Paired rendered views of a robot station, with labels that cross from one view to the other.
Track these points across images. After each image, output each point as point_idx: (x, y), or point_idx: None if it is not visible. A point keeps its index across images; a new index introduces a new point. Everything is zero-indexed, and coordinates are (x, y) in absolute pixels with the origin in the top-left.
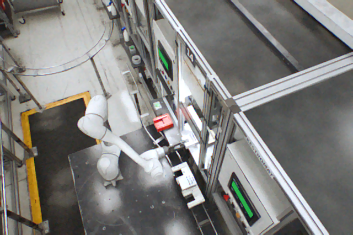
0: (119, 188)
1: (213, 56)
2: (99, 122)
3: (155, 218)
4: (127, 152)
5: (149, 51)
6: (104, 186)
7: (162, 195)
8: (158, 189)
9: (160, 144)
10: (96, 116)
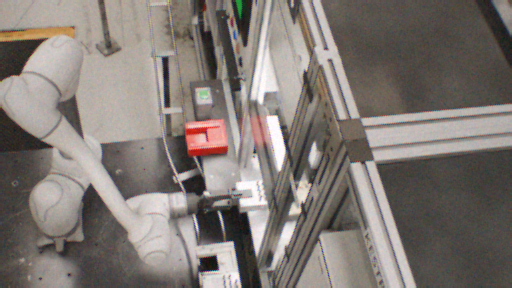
0: (68, 261)
1: (346, 8)
2: (48, 98)
3: None
4: (96, 185)
5: None
6: (37, 247)
7: None
8: (154, 286)
9: (190, 186)
10: (45, 83)
